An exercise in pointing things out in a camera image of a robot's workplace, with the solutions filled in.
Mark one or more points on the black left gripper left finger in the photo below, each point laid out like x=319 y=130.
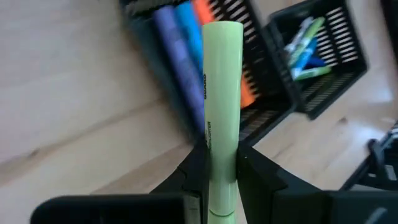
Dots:
x=186 y=193

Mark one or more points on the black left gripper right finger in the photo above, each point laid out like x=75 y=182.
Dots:
x=264 y=193

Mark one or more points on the light green highlighter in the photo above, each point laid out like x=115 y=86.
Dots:
x=222 y=77

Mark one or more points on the purple highlighter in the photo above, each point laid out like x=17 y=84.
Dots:
x=177 y=56

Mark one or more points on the blue dry-erase marker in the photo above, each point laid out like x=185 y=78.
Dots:
x=317 y=62
x=306 y=53

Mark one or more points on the black dry-erase marker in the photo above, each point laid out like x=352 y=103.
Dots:
x=298 y=35

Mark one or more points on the blue highlighter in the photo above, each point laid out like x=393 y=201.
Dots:
x=189 y=28

